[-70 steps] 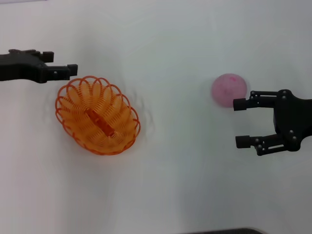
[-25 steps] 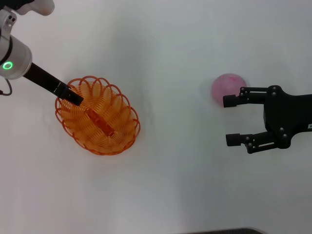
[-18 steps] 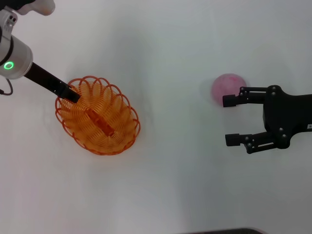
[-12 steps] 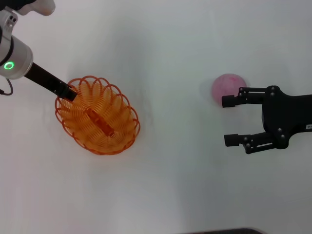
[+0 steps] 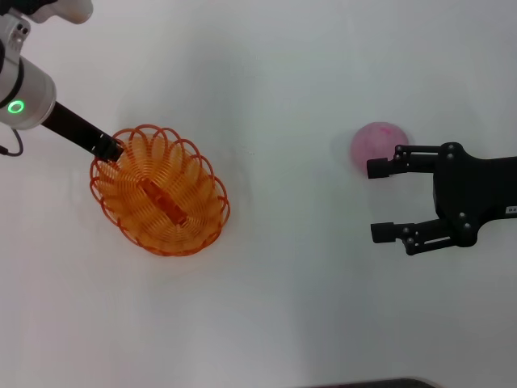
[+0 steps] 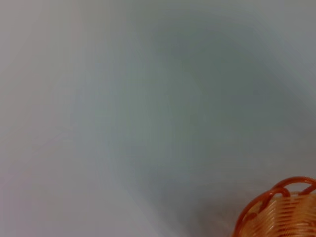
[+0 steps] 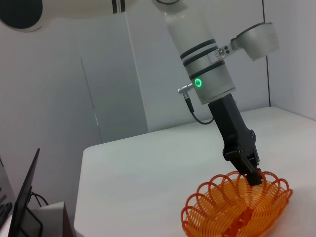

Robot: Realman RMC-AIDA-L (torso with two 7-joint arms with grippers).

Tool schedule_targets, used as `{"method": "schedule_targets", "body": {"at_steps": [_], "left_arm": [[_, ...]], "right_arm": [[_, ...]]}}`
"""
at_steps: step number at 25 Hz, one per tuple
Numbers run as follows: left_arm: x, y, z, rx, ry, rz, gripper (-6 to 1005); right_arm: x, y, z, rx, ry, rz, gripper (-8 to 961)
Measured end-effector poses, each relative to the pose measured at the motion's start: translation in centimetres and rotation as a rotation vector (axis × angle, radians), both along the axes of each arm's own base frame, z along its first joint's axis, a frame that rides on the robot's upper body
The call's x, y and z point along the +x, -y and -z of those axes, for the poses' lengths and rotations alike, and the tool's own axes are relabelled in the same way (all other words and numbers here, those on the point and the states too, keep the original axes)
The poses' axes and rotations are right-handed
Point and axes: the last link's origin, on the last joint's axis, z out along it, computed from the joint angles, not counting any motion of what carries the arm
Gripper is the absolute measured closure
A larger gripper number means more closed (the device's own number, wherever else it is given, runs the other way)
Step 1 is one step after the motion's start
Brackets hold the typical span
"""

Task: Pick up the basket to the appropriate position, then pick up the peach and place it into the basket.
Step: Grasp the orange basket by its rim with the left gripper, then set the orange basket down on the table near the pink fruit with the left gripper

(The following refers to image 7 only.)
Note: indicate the white box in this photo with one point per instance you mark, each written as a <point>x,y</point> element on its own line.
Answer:
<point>54,217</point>

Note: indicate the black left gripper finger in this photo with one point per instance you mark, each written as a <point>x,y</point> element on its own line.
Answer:
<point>254,179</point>
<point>254,159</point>

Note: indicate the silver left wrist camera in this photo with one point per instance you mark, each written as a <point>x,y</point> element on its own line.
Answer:
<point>261,39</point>

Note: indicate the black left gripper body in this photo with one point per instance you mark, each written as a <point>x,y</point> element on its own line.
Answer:
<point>230,123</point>

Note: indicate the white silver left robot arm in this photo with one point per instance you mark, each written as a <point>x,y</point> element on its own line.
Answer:
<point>192,37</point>

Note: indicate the black flat monitor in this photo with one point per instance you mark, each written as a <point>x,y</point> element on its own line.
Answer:
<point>22,197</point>

